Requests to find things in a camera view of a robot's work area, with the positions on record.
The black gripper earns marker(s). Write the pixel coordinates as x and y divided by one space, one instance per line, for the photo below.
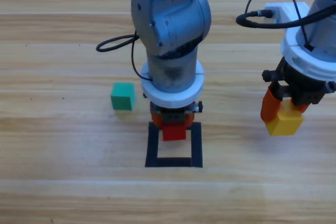
302 87
172 119

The red wooden block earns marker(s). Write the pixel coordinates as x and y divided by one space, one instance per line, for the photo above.
173 133

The yellow wooden block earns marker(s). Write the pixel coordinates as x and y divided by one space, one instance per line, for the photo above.
286 125

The green wooden block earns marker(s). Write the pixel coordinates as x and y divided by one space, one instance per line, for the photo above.
122 96

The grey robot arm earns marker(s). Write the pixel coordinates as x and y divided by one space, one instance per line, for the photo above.
170 19
325 11

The black tape square outline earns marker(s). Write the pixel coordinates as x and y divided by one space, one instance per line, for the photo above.
197 150

